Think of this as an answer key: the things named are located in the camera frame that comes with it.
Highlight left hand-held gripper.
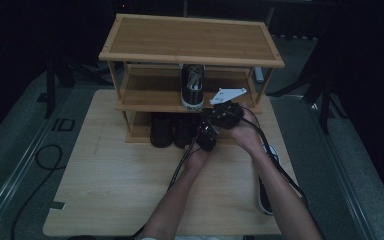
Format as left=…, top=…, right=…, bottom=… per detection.
left=195, top=119, right=220, bottom=152

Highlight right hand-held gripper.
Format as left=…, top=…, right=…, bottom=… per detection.
left=201, top=87, right=248, bottom=131

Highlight black slip-on shoe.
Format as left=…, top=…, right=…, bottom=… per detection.
left=149, top=112, right=175, bottom=149
left=173, top=113, right=202, bottom=150

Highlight black canvas sneaker white laces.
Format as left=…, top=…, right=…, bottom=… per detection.
left=257, top=143, right=280, bottom=216
left=180, top=64, right=206, bottom=112

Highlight wooden shoe rack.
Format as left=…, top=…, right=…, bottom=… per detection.
left=98, top=13, right=286, bottom=146

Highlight person's left hand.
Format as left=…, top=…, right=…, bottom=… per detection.
left=183, top=142, right=212, bottom=172

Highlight person's right hand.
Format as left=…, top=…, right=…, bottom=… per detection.
left=228, top=102, right=265, bottom=155

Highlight white object behind rack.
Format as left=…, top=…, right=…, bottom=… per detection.
left=253, top=66, right=265, bottom=84

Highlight black tripod stand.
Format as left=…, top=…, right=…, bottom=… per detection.
left=266, top=43, right=349, bottom=135

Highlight black metal stand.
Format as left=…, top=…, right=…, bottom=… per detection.
left=43, top=58, right=78, bottom=120

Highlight black floor cable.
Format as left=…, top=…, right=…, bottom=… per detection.
left=10, top=143, right=64, bottom=240

